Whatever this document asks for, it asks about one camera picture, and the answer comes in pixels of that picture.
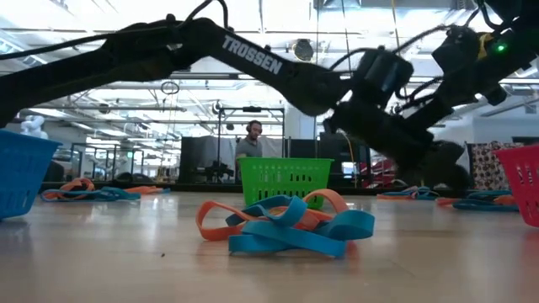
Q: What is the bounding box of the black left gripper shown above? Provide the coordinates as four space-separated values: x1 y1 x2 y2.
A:
323 97 469 191

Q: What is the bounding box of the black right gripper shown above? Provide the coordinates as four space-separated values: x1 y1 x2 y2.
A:
403 66 509 132

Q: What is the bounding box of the dark floral patterned cloth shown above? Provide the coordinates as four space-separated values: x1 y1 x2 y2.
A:
469 141 523 191

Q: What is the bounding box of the red equipment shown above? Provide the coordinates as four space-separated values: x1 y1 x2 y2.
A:
360 157 398 189

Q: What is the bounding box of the red plastic basket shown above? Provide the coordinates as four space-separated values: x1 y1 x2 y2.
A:
492 145 539 228

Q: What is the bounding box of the black cabinet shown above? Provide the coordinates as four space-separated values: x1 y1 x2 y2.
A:
318 131 372 189

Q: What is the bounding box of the round black ceiling device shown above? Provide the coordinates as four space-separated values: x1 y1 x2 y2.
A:
291 37 316 63

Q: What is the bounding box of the person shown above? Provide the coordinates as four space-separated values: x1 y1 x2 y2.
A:
233 120 265 183

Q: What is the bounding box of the green plastic basket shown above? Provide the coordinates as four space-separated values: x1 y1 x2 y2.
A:
237 157 335 210

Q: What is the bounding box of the grey partition curtain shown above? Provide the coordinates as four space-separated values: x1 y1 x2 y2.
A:
179 135 237 185

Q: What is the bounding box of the white humanoid robot figure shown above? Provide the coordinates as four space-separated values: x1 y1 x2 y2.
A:
19 114 50 141

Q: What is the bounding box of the blue plastic basket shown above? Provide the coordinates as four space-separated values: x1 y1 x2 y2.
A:
0 129 63 221

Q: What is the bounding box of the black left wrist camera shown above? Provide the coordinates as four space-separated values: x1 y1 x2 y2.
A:
356 46 414 107

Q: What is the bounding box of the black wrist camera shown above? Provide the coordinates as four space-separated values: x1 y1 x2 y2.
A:
432 25 482 73
356 46 414 107

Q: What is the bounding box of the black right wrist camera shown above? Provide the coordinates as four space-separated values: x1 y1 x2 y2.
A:
432 25 482 73

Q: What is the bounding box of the black aluminium table frame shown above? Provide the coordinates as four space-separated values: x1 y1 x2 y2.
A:
40 180 539 197

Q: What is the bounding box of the hanging black ring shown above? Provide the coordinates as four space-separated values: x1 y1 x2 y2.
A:
160 80 181 97

